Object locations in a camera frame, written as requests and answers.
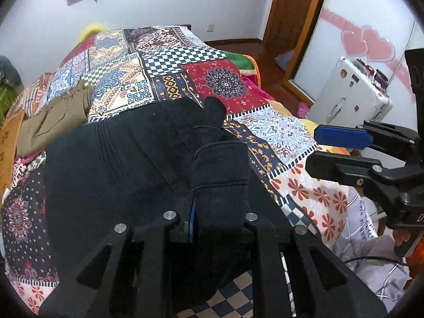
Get green pink fleece blanket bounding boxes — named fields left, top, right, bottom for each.
left=224, top=51, right=274, bottom=100

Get white striped bedsheet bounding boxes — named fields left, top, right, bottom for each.
left=333, top=188, right=411, bottom=311

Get black pants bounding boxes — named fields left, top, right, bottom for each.
left=43, top=96, right=293, bottom=309

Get pink slipper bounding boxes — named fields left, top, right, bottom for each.
left=296, top=102, right=310, bottom=119

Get colourful patchwork quilt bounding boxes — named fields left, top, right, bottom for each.
left=1, top=26, right=348, bottom=316

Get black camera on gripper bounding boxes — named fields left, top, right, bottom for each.
left=405, top=48, right=424, bottom=103

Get person's right hand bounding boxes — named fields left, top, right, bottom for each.
left=392, top=229, right=419, bottom=248

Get orange jacket sleeve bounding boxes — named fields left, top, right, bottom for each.
left=406, top=238, right=424, bottom=278

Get white sliding wardrobe door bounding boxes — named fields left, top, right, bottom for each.
left=292, top=0, right=423, bottom=129

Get green storage box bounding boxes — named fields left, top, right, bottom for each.
left=0, top=84, right=17, bottom=126

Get folded khaki pants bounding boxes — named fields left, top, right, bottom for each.
left=16, top=80, right=95, bottom=157

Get wooden board with cutouts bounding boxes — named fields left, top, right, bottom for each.
left=0, top=110, right=25, bottom=197

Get yellow foam tube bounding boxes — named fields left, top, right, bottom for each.
left=78, top=23, right=108, bottom=43

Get wooden door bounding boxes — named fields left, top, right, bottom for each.
left=260, top=0, right=323, bottom=81

